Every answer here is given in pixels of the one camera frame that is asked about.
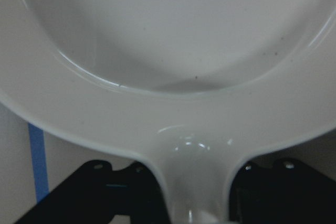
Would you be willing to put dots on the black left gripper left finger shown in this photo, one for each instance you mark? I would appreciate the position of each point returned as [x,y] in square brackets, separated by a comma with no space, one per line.
[95,193]

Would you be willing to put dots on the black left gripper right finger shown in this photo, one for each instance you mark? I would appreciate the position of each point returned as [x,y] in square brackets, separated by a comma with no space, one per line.
[290,191]

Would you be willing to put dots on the beige plastic dustpan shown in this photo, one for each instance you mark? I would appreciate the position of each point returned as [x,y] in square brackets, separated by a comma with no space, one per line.
[191,88]

